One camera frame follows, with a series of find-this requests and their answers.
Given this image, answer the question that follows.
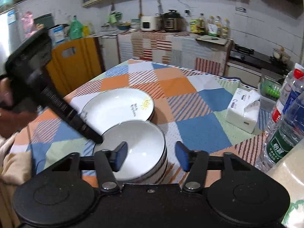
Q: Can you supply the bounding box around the white sun print plate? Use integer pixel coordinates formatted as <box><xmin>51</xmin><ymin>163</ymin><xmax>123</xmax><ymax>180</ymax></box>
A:
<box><xmin>80</xmin><ymin>88</ymin><xmax>154</xmax><ymax>134</ymax></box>

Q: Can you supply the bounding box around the left hand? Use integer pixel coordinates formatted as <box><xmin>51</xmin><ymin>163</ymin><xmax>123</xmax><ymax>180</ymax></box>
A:
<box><xmin>1</xmin><ymin>78</ymin><xmax>38</xmax><ymax>139</ymax></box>

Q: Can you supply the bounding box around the silver refrigerator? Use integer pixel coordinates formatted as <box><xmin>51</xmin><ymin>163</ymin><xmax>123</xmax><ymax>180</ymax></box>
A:
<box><xmin>0</xmin><ymin>0</ymin><xmax>22</xmax><ymax>63</ymax></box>

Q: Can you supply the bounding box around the orange wooden chair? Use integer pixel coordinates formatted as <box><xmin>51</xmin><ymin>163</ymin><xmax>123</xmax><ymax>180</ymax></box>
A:
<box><xmin>44</xmin><ymin>37</ymin><xmax>105</xmax><ymax>96</ymax></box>

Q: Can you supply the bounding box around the colourful checked tablecloth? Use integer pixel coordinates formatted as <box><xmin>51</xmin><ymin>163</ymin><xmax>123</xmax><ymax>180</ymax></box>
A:
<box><xmin>11</xmin><ymin>59</ymin><xmax>270</xmax><ymax>184</ymax></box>

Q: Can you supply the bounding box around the green plastic bag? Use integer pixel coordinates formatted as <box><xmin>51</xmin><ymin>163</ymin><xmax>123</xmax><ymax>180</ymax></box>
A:
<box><xmin>69</xmin><ymin>15</ymin><xmax>83</xmax><ymax>40</ymax></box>

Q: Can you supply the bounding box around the white tissue pack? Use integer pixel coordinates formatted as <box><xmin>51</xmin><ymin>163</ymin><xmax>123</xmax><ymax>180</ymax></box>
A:
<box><xmin>225</xmin><ymin>88</ymin><xmax>261</xmax><ymax>134</ymax></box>

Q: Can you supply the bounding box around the large rice bottle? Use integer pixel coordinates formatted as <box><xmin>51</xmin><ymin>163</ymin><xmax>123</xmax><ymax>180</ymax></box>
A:
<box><xmin>267</xmin><ymin>140</ymin><xmax>304</xmax><ymax>227</ymax></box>

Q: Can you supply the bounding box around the green label water bottle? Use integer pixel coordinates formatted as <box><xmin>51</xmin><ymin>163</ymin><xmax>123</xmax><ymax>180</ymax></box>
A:
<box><xmin>255</xmin><ymin>94</ymin><xmax>303</xmax><ymax>173</ymax></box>

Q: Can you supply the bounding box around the green item tray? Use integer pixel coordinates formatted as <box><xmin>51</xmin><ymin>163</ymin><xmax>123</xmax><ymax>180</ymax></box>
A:
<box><xmin>260</xmin><ymin>76</ymin><xmax>282</xmax><ymax>101</ymax></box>

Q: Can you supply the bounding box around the patchwork counter cloth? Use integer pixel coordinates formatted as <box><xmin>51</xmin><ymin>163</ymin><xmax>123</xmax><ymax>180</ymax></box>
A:
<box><xmin>117</xmin><ymin>31</ymin><xmax>233</xmax><ymax>76</ymax></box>

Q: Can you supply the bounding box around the black gas stove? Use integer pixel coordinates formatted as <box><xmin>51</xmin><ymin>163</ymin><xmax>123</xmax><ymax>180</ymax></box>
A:
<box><xmin>228</xmin><ymin>44</ymin><xmax>290</xmax><ymax>75</ymax></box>

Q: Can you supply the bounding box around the cutting board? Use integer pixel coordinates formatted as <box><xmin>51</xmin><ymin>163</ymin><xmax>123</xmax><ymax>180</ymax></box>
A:
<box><xmin>195</xmin><ymin>35</ymin><xmax>228</xmax><ymax>46</ymax></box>

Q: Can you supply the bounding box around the blue label water bottle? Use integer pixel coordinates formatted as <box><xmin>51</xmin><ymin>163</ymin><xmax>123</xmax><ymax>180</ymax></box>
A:
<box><xmin>283</xmin><ymin>77</ymin><xmax>303</xmax><ymax>131</ymax></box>

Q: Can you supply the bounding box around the white rice cooker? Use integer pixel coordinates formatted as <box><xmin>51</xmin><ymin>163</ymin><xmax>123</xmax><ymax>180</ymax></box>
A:
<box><xmin>141</xmin><ymin>16</ymin><xmax>161</xmax><ymax>31</ymax></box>

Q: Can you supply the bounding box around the yellow oil bottle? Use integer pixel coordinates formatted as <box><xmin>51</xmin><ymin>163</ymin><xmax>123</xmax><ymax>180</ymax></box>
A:
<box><xmin>214</xmin><ymin>15</ymin><xmax>223</xmax><ymax>37</ymax></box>
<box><xmin>222</xmin><ymin>18</ymin><xmax>230</xmax><ymax>39</ymax></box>
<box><xmin>198</xmin><ymin>13</ymin><xmax>206</xmax><ymax>35</ymax></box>

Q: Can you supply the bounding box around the red label water bottle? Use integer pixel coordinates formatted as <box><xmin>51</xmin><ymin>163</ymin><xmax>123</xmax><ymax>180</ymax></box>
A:
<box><xmin>264</xmin><ymin>63</ymin><xmax>303</xmax><ymax>137</ymax></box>

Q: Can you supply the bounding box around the cream cooking pot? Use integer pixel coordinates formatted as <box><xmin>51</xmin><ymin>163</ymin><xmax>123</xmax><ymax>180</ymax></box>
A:
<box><xmin>273</xmin><ymin>47</ymin><xmax>291</xmax><ymax>64</ymax></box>

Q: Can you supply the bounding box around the black pressure cooker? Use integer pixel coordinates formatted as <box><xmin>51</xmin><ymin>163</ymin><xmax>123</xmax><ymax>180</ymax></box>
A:
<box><xmin>163</xmin><ymin>9</ymin><xmax>183</xmax><ymax>32</ymax></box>

